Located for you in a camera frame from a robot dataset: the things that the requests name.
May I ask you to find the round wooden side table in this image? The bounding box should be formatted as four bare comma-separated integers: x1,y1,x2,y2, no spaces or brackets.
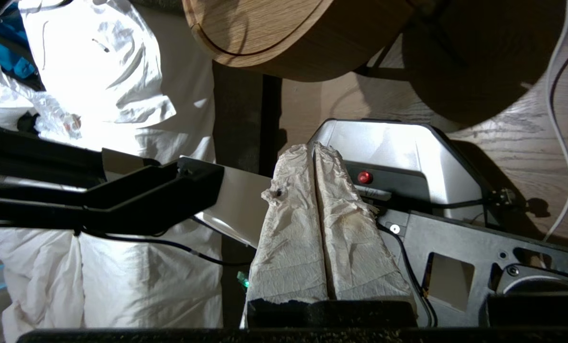
181,0,568,128

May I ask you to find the black robot torso beam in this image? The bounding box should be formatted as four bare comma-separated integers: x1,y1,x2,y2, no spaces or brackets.
0,124,225,237

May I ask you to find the black robot torso frame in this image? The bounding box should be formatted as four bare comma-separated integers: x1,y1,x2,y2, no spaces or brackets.
377,205,568,329

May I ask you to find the blue fabric item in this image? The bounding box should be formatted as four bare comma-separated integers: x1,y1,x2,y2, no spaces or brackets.
0,5,38,82

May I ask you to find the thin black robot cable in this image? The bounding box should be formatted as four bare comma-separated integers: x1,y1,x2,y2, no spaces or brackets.
74,228,252,266

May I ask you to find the tissue-wrapped right gripper left finger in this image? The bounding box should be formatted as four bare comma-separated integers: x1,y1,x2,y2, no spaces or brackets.
245,143,330,305

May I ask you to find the white bedding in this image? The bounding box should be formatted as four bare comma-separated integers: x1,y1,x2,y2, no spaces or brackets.
0,0,225,343

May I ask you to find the tissue-wrapped right gripper right finger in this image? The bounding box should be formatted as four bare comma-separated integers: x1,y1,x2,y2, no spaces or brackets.
314,142,415,305

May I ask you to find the silver robot base cover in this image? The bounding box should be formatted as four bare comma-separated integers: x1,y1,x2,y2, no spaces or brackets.
102,118,496,249

